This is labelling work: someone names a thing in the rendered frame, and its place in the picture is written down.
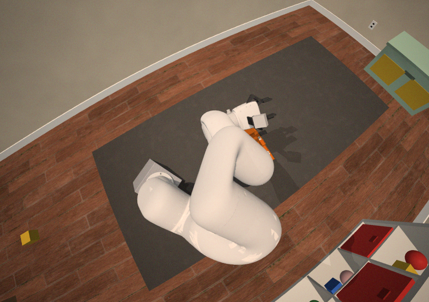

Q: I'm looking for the orange rack of bins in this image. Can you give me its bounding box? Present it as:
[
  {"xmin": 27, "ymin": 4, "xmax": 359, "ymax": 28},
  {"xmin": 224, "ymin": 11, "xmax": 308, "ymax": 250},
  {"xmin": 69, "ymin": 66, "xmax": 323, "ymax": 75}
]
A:
[{"xmin": 244, "ymin": 128, "xmax": 274, "ymax": 160}]

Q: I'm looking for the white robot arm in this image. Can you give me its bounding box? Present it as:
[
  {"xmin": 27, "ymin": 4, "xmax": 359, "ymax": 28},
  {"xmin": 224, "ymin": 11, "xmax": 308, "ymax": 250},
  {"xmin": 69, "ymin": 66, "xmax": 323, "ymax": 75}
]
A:
[{"xmin": 137, "ymin": 109, "xmax": 282, "ymax": 265}]

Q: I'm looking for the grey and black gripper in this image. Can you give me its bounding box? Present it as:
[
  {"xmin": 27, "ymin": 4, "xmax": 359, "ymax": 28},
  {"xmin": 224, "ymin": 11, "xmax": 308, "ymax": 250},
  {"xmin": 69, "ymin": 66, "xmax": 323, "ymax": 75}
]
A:
[{"xmin": 232, "ymin": 94, "xmax": 276, "ymax": 130}]

